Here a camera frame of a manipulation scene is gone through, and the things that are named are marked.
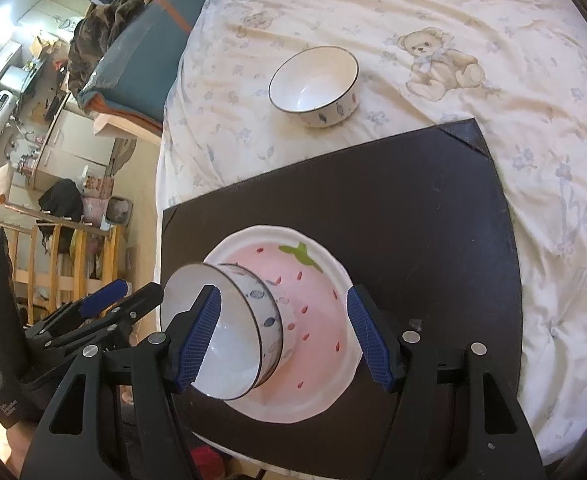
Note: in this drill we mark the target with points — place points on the black mat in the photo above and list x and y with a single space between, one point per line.
398 210

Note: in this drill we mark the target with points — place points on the grey basket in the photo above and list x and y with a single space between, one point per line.
119 210

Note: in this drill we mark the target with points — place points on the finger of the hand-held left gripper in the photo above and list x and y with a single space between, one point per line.
138 305
103 297

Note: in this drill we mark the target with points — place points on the teal cushion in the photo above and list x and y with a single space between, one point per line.
143 60

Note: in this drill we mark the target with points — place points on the white kitchen cabinets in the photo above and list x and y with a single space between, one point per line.
71 150

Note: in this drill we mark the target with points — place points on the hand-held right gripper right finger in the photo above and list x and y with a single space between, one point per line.
368 340

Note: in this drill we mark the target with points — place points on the small red object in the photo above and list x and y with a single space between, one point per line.
204 459

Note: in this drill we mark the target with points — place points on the black cloth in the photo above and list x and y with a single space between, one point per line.
61 200

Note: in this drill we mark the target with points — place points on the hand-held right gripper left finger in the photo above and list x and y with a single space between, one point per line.
198 340

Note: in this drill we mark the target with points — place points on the person's left forearm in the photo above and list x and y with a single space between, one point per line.
21 452

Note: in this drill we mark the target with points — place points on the white printed bed sheet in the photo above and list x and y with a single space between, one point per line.
473 35

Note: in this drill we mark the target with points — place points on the yellow wooden chair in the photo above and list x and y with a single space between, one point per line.
48 260

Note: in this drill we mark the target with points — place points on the pink strawberry plate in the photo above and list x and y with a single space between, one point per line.
318 310

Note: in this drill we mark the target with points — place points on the camouflage cloth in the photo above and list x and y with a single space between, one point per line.
103 30

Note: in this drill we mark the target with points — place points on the white floral bowl dark rim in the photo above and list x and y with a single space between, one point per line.
308 80
233 330
288 325

